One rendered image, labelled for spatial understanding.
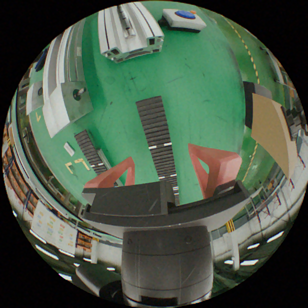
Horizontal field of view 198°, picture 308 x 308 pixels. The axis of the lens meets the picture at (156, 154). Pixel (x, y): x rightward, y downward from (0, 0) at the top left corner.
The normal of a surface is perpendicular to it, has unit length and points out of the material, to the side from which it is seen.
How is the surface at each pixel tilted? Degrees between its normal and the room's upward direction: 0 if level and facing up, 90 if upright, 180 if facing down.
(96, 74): 0
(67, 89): 90
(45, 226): 90
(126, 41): 0
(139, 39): 0
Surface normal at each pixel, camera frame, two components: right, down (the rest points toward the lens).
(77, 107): 0.97, -0.20
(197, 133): 0.02, 0.57
